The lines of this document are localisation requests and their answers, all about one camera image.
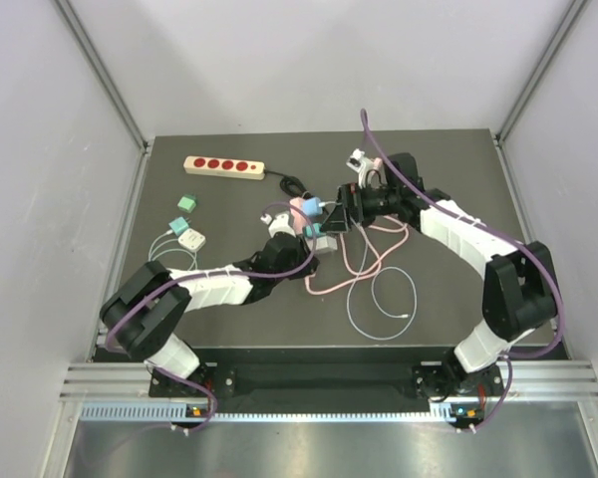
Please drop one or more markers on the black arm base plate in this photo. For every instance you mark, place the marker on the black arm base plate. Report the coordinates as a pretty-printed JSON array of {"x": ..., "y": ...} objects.
[{"x": 411, "y": 380}]

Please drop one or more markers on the aluminium frame rail front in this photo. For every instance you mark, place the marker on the aluminium frame rail front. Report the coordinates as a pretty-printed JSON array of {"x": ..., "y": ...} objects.
[{"x": 543, "y": 380}]

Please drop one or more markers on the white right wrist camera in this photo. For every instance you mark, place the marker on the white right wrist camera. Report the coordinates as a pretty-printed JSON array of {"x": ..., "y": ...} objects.
[{"x": 364, "y": 166}]

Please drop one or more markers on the aluminium frame post right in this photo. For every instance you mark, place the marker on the aluminium frame post right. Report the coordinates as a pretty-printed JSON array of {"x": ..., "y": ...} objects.
[{"x": 565, "y": 25}]

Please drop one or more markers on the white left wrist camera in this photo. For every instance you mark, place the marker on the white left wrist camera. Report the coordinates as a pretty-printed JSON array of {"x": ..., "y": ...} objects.
[{"x": 280, "y": 223}]

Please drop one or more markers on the beige power strip red sockets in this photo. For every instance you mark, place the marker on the beige power strip red sockets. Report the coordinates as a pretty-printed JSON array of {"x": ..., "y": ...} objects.
[{"x": 224, "y": 167}]

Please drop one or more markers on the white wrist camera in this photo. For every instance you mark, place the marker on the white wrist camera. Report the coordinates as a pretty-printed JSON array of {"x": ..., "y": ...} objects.
[
  {"x": 364, "y": 166},
  {"x": 280, "y": 223}
]

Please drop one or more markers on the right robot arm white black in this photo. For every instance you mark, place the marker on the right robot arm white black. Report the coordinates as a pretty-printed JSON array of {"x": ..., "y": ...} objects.
[{"x": 520, "y": 293}]

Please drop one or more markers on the white square charger plug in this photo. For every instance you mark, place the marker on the white square charger plug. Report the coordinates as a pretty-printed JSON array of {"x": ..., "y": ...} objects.
[{"x": 191, "y": 240}]

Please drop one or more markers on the green charger plug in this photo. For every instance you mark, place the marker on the green charger plug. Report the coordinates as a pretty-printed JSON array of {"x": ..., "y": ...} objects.
[{"x": 187, "y": 203}]

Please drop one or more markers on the teal charger plug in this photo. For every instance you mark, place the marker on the teal charger plug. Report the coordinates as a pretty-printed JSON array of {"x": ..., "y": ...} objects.
[{"x": 178, "y": 226}]

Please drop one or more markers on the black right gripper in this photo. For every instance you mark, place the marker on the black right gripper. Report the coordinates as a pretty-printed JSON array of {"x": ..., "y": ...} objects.
[{"x": 352, "y": 198}]

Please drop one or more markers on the pink power strip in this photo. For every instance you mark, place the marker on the pink power strip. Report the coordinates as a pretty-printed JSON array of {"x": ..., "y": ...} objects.
[{"x": 299, "y": 219}]

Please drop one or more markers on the aluminium frame post left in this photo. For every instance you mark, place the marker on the aluminium frame post left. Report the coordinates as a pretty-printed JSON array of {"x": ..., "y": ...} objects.
[{"x": 71, "y": 18}]

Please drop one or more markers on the white flat charger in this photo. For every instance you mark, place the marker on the white flat charger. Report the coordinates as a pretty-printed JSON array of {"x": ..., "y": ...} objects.
[{"x": 326, "y": 244}]

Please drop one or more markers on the aluminium frame post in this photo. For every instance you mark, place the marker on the aluminium frame post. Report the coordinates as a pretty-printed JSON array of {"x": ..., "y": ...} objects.
[
  {"x": 71, "y": 18},
  {"x": 565, "y": 25}
]

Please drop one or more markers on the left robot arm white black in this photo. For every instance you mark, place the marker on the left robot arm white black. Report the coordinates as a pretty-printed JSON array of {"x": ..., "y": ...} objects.
[{"x": 142, "y": 314}]

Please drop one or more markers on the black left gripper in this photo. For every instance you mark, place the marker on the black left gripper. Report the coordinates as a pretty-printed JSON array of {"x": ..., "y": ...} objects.
[{"x": 307, "y": 270}]

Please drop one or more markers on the teal dual usb charger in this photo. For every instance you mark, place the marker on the teal dual usb charger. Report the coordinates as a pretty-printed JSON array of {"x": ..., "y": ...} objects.
[{"x": 313, "y": 231}]

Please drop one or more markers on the light blue charger plug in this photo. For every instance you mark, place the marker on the light blue charger plug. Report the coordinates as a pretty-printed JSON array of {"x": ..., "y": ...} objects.
[{"x": 313, "y": 207}]

